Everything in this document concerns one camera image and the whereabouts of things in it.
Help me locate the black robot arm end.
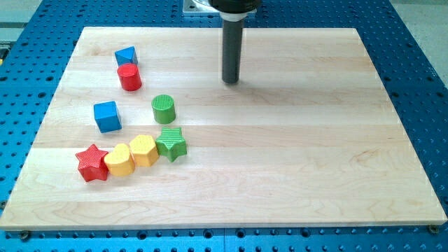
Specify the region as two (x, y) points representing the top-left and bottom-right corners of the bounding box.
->
(208, 0), (262, 22)

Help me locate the light wooden board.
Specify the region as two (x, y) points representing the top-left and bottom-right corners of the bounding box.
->
(1, 27), (447, 230)

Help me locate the blue triangle block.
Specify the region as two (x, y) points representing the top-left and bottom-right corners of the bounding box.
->
(115, 46), (138, 66)

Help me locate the left board clamp screw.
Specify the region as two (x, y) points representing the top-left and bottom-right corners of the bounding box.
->
(19, 230), (30, 241)

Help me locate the board clamp screw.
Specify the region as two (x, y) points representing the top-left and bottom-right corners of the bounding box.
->
(427, 225), (439, 235)
(19, 230), (30, 241)

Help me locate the right board clamp screw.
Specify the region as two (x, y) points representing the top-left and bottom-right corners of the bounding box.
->
(427, 225), (439, 235)

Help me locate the green star block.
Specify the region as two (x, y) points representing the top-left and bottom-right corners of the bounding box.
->
(155, 127), (187, 162)

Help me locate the green cylinder block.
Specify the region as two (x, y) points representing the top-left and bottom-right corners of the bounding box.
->
(151, 94), (176, 125)

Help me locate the yellow hexagon block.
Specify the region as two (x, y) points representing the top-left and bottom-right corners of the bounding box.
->
(129, 134), (159, 167)

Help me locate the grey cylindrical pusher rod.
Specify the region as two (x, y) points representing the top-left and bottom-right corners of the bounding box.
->
(222, 20), (244, 84)

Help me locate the red cylinder block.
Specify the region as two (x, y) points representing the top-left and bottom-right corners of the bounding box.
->
(117, 63), (142, 91)

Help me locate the yellow heart block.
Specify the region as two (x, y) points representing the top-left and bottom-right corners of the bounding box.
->
(104, 143), (136, 176)

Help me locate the blue cube block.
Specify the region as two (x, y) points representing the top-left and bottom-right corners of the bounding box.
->
(93, 101), (122, 133)

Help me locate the red star block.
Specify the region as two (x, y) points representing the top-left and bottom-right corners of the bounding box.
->
(76, 144), (109, 182)

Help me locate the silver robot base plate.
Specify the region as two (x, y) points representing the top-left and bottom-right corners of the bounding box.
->
(182, 0), (257, 14)

